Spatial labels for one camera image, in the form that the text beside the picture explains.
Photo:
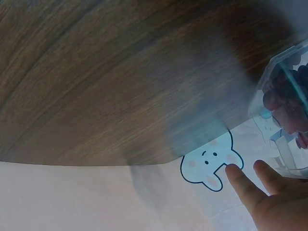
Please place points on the person's right hand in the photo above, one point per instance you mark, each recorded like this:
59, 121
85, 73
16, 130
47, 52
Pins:
276, 207

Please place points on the clear plastic fruit box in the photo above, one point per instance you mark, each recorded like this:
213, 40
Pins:
269, 79

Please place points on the pile of dark berries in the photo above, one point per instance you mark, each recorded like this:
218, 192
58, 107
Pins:
302, 73

